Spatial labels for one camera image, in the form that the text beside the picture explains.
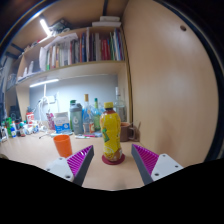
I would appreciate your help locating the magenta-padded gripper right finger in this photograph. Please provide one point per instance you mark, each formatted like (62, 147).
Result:
(163, 165)

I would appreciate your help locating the grey shaker bottle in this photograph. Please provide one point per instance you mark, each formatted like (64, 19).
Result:
(76, 120)

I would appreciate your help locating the ceiling light tube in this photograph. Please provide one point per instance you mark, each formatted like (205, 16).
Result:
(45, 27)

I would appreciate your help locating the orange plastic cup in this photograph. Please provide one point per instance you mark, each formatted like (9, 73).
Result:
(63, 146)

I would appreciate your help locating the white bottle with blue label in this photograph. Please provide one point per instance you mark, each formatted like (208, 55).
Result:
(13, 130)

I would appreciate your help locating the pink pouch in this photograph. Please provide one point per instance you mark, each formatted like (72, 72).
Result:
(50, 120)

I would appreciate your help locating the white desk lamp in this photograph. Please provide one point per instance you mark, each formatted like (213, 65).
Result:
(44, 82)

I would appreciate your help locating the wooden shelf unit with books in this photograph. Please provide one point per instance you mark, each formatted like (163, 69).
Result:
(76, 68)

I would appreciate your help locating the clear bottle with yellow cap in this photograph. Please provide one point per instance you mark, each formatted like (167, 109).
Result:
(88, 120)

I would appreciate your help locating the clear glass liquor bottle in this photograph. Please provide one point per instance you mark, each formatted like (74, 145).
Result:
(120, 106)

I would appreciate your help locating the green glass bottle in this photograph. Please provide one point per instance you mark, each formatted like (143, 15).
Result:
(96, 116)

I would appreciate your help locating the red and white canister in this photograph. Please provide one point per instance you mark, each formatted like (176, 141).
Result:
(30, 118)

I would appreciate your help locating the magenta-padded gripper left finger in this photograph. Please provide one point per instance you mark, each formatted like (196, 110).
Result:
(60, 166)

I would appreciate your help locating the brown ceramic mug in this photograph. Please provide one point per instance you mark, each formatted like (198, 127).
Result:
(126, 131)

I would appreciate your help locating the yellow juice bottle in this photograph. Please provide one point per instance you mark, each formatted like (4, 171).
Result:
(110, 133)

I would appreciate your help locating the blue and white tissue box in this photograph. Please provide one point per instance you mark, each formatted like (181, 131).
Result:
(61, 123)

